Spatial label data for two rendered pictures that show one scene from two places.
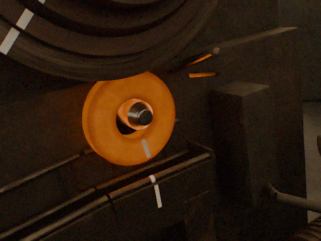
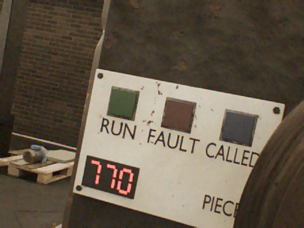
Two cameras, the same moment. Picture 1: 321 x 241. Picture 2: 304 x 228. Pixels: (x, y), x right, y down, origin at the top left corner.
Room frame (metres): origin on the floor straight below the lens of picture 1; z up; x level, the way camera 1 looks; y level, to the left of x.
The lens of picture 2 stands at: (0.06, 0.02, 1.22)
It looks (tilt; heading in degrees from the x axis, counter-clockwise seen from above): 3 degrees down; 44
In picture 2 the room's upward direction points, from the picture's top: 11 degrees clockwise
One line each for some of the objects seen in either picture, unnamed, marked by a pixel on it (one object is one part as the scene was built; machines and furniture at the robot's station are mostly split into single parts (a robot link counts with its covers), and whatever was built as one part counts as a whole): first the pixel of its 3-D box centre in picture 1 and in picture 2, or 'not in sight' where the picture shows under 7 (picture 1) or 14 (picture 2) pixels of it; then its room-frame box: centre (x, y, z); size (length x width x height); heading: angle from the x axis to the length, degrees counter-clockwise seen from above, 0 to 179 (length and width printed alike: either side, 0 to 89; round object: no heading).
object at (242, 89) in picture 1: (243, 143); not in sight; (0.68, -0.16, 0.68); 0.11 x 0.08 x 0.24; 28
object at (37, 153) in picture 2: not in sight; (40, 153); (2.71, 4.29, 0.25); 0.40 x 0.24 x 0.22; 28
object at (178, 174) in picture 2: not in sight; (172, 150); (0.49, 0.39, 1.15); 0.26 x 0.02 x 0.18; 118
